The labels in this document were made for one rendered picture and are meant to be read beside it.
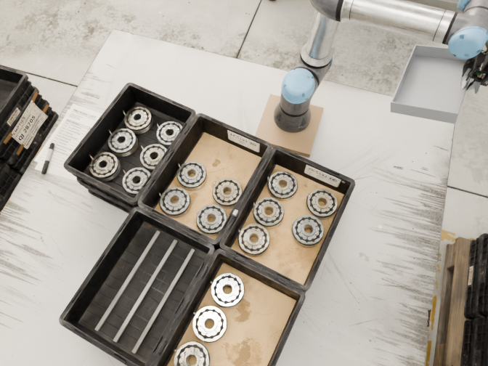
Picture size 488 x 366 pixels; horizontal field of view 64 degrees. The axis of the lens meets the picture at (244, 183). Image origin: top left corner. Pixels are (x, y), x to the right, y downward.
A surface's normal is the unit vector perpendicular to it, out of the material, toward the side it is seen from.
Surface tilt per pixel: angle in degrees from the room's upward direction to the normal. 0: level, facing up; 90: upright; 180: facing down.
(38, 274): 0
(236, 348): 0
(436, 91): 17
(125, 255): 0
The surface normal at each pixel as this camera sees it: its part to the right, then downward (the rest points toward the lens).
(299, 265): -0.02, -0.41
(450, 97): -0.29, -0.50
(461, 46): -0.49, 0.80
